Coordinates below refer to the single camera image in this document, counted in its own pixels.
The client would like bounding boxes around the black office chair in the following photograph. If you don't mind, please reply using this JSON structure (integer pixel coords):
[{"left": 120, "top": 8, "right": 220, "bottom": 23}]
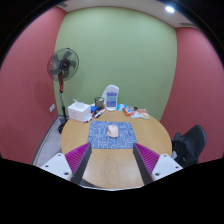
[{"left": 171, "top": 124, "right": 208, "bottom": 168}]

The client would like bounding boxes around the dark mesh pen cup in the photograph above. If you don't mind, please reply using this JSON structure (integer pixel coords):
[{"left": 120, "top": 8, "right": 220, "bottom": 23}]
[{"left": 94, "top": 96, "right": 106, "bottom": 110}]

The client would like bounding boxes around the black-capped whiteboard marker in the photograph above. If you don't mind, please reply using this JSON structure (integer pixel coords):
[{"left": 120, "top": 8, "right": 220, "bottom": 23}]
[{"left": 89, "top": 111, "right": 100, "bottom": 121}]

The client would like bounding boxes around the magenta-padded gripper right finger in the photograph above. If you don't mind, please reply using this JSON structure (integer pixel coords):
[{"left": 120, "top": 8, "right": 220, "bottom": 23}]
[{"left": 132, "top": 142, "right": 184, "bottom": 186}]

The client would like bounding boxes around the white and orange snack packet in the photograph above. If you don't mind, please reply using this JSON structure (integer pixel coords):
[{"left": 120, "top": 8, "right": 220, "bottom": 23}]
[{"left": 130, "top": 108, "right": 151, "bottom": 120}]

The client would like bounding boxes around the red-capped whiteboard marker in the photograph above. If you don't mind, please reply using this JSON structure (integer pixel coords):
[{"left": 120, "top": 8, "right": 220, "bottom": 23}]
[{"left": 94, "top": 108, "right": 106, "bottom": 119}]

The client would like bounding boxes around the blue patterned mouse pad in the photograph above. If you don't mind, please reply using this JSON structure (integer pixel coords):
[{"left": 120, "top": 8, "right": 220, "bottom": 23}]
[{"left": 87, "top": 120, "right": 138, "bottom": 150}]

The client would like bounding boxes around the cream computer mouse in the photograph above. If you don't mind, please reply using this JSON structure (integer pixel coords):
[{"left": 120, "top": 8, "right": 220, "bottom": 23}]
[{"left": 106, "top": 124, "right": 120, "bottom": 138}]

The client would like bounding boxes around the white tissue box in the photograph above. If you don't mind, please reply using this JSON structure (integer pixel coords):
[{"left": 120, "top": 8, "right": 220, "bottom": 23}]
[{"left": 67, "top": 98, "right": 92, "bottom": 123}]

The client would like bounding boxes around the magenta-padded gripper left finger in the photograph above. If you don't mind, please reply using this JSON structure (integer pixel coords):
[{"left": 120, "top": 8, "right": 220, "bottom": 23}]
[{"left": 39, "top": 142, "right": 93, "bottom": 186}]

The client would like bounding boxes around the white and blue sign stand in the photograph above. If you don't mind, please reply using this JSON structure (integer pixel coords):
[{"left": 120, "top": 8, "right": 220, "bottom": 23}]
[{"left": 101, "top": 84, "right": 120, "bottom": 112}]

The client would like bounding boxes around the black and red standing fan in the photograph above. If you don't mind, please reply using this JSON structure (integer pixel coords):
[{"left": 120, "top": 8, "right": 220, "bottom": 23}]
[{"left": 46, "top": 47, "right": 80, "bottom": 135}]

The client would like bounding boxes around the round ceiling light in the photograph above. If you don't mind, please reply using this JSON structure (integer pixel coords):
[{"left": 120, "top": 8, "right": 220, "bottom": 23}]
[{"left": 164, "top": 5, "right": 176, "bottom": 14}]

